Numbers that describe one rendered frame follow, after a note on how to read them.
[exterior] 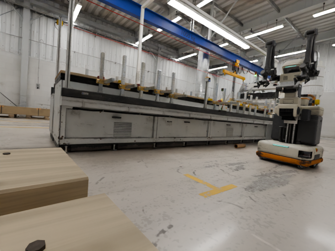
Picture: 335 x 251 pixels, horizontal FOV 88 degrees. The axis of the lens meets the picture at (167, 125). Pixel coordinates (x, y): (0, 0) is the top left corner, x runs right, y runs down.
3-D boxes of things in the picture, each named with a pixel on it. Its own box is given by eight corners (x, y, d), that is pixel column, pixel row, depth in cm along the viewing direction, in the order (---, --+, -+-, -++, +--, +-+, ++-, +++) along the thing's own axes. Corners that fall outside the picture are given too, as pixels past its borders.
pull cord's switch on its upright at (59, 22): (63, 94, 260) (67, 19, 254) (51, 92, 251) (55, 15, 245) (62, 94, 266) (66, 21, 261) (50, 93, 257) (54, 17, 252)
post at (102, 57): (101, 96, 190) (104, 52, 187) (98, 96, 187) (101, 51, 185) (100, 96, 192) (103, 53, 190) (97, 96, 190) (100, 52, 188)
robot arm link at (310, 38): (318, 29, 192) (306, 32, 201) (316, 27, 189) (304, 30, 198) (312, 68, 195) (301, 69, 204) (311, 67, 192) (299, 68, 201)
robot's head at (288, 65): (286, 70, 242) (284, 61, 236) (305, 67, 225) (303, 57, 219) (283, 75, 236) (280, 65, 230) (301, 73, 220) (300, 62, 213)
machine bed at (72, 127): (265, 142, 498) (269, 112, 493) (56, 154, 187) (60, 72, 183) (243, 138, 552) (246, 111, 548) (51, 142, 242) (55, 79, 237)
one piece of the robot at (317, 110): (276, 146, 285) (282, 95, 281) (318, 153, 241) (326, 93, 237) (266, 147, 265) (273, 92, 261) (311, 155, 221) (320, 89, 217)
